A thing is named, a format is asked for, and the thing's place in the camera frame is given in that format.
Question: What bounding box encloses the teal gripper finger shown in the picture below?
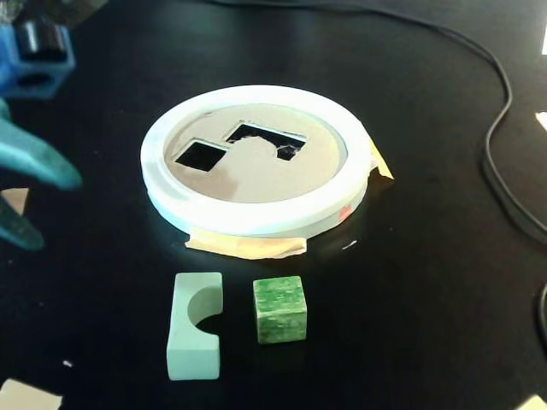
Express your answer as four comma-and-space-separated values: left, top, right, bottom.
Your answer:
0, 196, 47, 252
0, 97, 84, 192

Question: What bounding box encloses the mint U shape block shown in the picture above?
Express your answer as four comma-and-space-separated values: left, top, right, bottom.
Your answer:
166, 271, 225, 382

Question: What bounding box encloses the green marbled cube block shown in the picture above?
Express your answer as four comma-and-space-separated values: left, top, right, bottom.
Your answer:
252, 275, 309, 346

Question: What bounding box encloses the small beige tape square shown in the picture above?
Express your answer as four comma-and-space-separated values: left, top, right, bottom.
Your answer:
0, 186, 30, 217

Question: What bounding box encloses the large beige tape piece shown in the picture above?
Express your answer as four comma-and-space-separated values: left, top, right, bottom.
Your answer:
0, 377, 65, 410

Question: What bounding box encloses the beige masking tape strip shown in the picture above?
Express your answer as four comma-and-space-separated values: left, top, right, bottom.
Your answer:
184, 227, 309, 261

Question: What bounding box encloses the cardboard insert with cutouts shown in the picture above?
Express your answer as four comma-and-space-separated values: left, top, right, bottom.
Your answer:
163, 102, 346, 204

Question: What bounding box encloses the pale yellow corner piece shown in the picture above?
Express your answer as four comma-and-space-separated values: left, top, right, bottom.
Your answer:
518, 394, 547, 410

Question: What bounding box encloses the white round sorter ring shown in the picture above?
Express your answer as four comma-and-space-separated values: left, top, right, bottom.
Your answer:
139, 84, 371, 238

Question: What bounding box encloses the yellow tape under ring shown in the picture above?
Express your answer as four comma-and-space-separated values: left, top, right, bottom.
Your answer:
366, 136, 396, 183

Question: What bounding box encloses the long black cable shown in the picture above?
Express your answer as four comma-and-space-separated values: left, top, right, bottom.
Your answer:
209, 0, 547, 247

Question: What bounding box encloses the short black cable loop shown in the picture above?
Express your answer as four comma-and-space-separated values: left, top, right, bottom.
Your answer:
532, 283, 547, 365

